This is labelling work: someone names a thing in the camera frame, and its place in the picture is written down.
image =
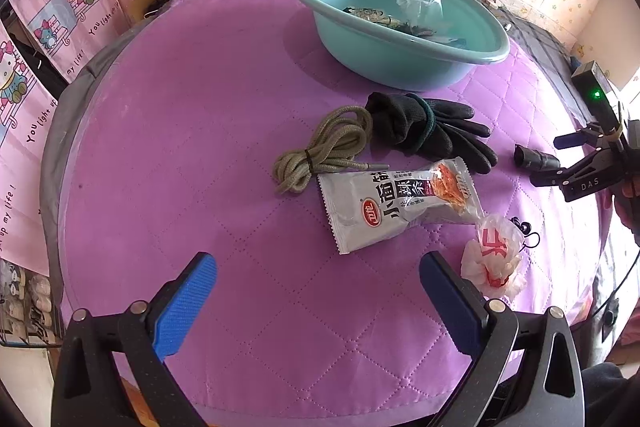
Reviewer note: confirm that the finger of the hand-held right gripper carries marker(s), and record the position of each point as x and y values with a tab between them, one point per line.
575	139
560	174

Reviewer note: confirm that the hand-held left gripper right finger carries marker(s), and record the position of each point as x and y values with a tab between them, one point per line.
450	307

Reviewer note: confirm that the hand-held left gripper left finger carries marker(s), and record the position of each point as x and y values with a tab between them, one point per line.
185	302

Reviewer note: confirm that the black cloth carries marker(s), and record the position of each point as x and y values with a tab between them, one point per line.
537	158

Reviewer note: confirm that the white red plastic bag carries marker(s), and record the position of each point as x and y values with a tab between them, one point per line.
492	257

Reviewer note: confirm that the grey snack packet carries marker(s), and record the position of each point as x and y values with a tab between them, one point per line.
370	207

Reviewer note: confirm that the black work gloves pair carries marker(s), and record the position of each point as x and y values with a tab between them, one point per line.
430	132

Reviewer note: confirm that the blue face mask pack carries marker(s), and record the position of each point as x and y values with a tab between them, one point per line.
442	38

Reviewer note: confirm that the teal plastic basin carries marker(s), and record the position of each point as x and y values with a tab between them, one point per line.
400	57

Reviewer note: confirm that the olive shoelace bundle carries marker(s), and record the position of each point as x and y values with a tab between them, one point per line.
320	147

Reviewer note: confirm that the clear plastic bag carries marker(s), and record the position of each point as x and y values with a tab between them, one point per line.
420	2

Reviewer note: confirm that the gold snack packet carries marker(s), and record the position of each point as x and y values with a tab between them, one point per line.
367	14

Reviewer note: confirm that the person's right hand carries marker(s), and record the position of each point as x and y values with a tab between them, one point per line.
629	212

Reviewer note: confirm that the purple quilted table cover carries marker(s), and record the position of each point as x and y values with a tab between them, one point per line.
200	157

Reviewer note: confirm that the cartoon printed sheet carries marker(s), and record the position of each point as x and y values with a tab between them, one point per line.
25	302

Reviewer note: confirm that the person's dark clothing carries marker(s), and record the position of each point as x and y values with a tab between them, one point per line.
610	397

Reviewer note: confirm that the grey table padding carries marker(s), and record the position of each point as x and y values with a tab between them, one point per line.
65	122

